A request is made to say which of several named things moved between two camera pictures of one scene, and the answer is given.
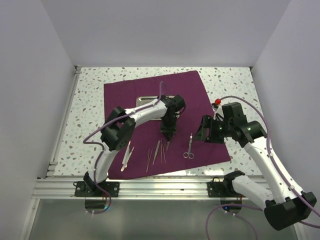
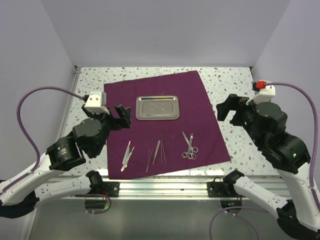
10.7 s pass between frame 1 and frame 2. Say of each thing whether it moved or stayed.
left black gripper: moved
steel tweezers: stayed
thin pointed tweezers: stayed
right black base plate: stayed
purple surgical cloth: stayed
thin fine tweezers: stayed
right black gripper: moved
